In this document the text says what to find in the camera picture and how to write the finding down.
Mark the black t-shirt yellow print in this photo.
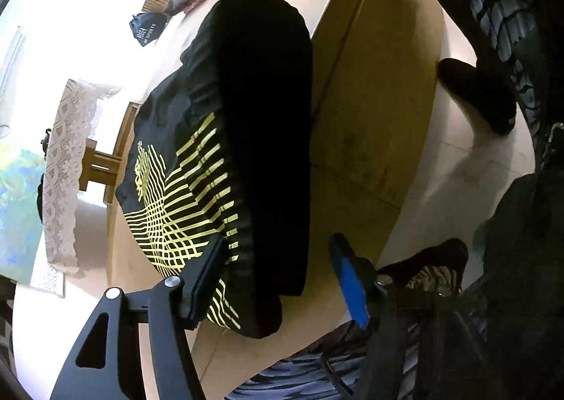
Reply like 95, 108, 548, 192
115, 0, 314, 340

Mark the small wooden table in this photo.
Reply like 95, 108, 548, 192
79, 102, 137, 207

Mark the black slipper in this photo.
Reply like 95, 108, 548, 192
437, 58, 518, 136
378, 239, 470, 295

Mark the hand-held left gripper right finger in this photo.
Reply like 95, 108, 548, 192
330, 232, 498, 400

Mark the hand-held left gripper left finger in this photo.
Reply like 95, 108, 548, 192
49, 237, 227, 400

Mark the black drawstring bag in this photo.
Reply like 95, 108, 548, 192
129, 12, 170, 48

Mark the dark clothing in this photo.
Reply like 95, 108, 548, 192
473, 118, 564, 400

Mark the white lace tablecloth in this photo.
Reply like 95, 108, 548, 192
42, 78, 122, 273

